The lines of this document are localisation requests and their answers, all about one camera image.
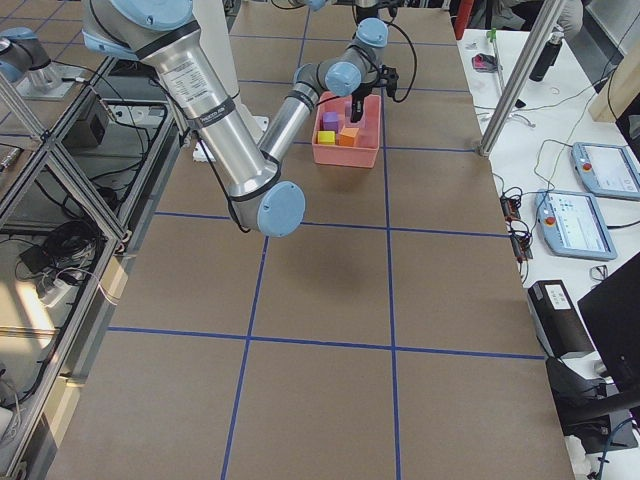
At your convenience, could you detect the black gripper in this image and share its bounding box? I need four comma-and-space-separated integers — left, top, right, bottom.
349, 82, 373, 123

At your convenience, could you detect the pink plastic bin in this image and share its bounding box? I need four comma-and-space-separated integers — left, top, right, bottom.
312, 92, 381, 169

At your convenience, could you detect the purple foam block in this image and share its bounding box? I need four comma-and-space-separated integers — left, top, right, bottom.
321, 111, 341, 134

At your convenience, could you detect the black camera cable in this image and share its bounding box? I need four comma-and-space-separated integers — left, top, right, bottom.
384, 21, 419, 104

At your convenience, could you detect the white pedestal column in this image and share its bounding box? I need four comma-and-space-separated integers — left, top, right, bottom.
191, 0, 269, 165

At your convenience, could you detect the far teach pendant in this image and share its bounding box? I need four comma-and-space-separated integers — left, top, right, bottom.
571, 142, 639, 201

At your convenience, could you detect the orange foam block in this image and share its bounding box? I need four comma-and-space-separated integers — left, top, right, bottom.
337, 127, 360, 147

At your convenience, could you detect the yellow foam block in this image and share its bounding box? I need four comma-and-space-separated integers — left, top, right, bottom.
316, 130, 336, 146

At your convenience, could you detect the teach pendant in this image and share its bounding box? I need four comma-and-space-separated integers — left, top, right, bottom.
571, 142, 639, 201
535, 189, 618, 261

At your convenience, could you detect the near teach pendant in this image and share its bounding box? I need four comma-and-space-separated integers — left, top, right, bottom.
535, 189, 618, 261

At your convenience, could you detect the aluminium frame post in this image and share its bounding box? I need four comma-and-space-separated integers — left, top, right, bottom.
477, 0, 566, 157

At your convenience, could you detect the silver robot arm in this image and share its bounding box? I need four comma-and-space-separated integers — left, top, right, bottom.
82, 1, 388, 237
1, 27, 51, 83

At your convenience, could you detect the small circuit board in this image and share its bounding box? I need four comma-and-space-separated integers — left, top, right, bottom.
500, 195, 521, 222

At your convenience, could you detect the black monitor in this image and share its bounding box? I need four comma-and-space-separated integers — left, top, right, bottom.
578, 254, 640, 391

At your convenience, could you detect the pink black pouch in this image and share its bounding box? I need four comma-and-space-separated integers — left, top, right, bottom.
471, 53, 496, 73

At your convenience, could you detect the black water bottle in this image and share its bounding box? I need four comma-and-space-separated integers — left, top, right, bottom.
529, 31, 564, 82

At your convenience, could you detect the long metal rod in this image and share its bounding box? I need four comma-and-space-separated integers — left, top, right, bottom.
491, 37, 505, 95

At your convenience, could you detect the black white box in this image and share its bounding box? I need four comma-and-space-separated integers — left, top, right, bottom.
527, 280, 595, 360

